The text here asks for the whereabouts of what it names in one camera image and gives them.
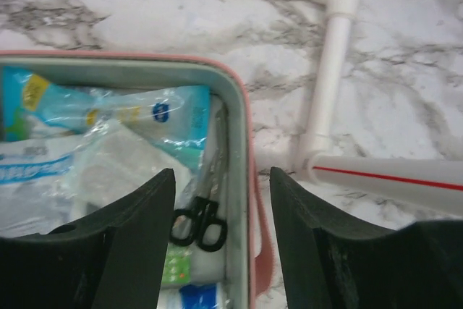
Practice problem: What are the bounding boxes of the pink medicine kit case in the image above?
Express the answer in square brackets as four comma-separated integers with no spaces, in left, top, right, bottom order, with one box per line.
[1,51,273,308]

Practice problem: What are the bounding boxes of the white blue gauze packet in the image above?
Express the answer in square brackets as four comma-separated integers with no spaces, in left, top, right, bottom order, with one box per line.
[1,135,87,238]

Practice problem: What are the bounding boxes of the small white blue bottle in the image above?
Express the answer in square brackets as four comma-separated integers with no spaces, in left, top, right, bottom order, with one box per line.
[156,283,226,309]

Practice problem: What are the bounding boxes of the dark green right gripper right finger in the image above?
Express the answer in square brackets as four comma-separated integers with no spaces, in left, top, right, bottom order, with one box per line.
[270,167,462,308]

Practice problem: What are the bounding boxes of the white PVC pipe frame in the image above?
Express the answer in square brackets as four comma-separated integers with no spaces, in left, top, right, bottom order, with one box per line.
[295,0,462,214]

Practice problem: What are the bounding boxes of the clear zip bag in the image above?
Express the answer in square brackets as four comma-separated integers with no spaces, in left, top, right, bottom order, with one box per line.
[66,119,192,208]

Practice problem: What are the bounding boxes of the small green medicine box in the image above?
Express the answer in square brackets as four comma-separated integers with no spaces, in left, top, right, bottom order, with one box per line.
[161,244,192,287]

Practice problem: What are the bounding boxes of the blue cotton swab packet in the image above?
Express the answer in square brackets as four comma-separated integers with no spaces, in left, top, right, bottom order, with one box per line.
[1,67,211,170]

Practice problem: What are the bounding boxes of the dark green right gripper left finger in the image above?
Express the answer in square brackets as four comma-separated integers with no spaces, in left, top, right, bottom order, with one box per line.
[1,169,175,308]

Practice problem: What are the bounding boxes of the metal scissors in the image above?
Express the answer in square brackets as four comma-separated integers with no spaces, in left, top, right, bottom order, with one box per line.
[169,110,229,253]

